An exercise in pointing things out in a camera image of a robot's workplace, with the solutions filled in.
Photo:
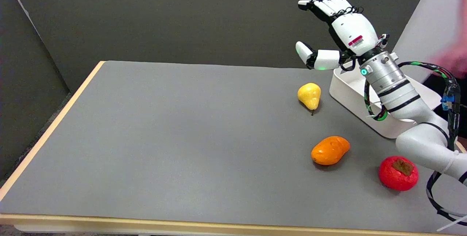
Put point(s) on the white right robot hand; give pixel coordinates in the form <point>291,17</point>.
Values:
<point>355,33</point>

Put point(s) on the white plastic bin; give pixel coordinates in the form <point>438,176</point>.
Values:
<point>348,90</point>

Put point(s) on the red tomato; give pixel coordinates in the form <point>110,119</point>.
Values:
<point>394,177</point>

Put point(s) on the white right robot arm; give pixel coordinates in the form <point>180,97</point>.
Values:
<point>397,90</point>

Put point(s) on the yellow pear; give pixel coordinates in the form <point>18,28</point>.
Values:
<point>309,95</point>

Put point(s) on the grey table mat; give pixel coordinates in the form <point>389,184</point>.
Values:
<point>182,137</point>

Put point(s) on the orange mango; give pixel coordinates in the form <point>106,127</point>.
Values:
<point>328,151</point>

